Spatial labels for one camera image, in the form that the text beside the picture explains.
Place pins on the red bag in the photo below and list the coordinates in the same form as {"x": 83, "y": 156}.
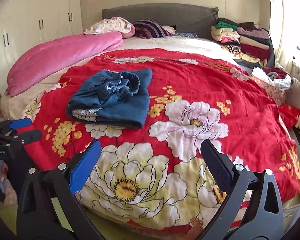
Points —
{"x": 289, "y": 115}

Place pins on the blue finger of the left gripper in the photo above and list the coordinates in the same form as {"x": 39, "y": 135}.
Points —
{"x": 7, "y": 126}

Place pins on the blue denim pants lace trim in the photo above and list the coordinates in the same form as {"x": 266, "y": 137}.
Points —
{"x": 112, "y": 98}

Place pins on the red floral bed cover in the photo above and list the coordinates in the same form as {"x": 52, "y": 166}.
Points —
{"x": 150, "y": 174}

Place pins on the purple striped pillow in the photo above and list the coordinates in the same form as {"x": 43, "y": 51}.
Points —
{"x": 150, "y": 29}

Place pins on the grey padded headboard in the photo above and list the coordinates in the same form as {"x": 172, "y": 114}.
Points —
{"x": 185, "y": 18}

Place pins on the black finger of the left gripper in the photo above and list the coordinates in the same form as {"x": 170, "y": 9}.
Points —
{"x": 20, "y": 139}

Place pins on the stack of folded clothes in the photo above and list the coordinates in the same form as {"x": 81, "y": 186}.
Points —
{"x": 249, "y": 46}

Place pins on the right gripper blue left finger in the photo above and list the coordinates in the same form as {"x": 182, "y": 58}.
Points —
{"x": 49, "y": 206}

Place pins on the floral cream pillow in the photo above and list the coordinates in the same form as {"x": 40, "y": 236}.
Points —
{"x": 119, "y": 24}

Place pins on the white wardrobe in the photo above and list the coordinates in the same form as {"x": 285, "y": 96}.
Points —
{"x": 27, "y": 23}

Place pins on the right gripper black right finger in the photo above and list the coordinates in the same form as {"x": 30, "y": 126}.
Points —
{"x": 252, "y": 208}

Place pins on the loose pile of clothes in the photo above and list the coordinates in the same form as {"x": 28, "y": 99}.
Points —
{"x": 274, "y": 77}

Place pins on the pink quilt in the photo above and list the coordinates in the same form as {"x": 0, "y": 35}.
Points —
{"x": 50, "y": 57}

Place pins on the cream curtain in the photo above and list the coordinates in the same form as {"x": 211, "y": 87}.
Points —
{"x": 285, "y": 34}

